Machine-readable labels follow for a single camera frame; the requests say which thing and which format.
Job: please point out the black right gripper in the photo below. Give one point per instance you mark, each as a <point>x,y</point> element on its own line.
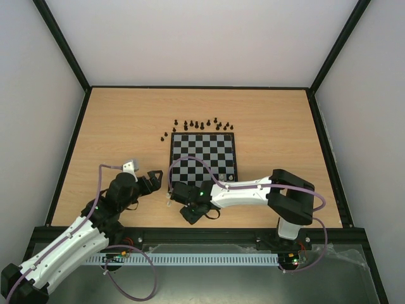
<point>176,192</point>

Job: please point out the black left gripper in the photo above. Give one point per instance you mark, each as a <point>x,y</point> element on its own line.
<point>157,185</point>

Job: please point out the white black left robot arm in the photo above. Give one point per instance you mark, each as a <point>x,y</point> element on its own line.
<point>97,228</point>

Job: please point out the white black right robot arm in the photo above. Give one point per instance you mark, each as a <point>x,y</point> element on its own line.
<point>289,196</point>

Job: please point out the black chess piece row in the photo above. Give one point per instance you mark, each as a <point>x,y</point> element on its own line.
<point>215,124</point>

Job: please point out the black white chessboard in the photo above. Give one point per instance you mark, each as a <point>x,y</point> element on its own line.
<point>202,155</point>

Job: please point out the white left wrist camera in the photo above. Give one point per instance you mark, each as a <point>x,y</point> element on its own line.
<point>130,166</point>

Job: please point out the white slotted cable duct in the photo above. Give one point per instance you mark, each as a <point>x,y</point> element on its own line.
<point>188,259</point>

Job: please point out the black front frame rail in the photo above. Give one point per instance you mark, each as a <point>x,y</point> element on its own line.
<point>262,239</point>

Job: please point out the black frame post left rear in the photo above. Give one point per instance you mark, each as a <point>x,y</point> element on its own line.
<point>57,34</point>

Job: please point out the black frame post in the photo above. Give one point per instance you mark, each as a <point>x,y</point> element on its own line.
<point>340,42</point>
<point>57,34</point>

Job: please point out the black frame post right rear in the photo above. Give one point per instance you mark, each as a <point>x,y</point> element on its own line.
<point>340,42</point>

